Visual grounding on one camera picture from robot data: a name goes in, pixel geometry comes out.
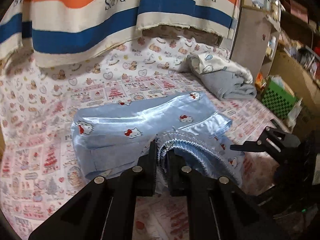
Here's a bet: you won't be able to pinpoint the light blue Hello Kitty pants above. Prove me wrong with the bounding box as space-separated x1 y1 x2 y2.
71 92 244 186

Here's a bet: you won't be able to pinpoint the green checkered box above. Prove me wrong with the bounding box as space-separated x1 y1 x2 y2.
260 77 298 120

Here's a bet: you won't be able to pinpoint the grey folded garment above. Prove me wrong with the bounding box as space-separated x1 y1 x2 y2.
186 56 257 101

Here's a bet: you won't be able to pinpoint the pink printed bed sheet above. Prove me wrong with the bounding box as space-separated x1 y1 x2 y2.
1 71 287 239

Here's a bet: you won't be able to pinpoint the white printed folded garment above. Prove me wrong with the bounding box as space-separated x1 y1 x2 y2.
188 52 253 84

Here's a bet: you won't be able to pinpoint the wooden shelf with clutter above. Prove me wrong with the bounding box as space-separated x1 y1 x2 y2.
279 0 319 85

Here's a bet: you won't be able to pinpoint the white bear print sheet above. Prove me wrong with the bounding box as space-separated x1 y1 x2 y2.
1 37 227 140

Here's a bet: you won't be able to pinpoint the striped Paris hanging blanket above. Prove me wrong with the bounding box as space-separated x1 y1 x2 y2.
1 0 239 68

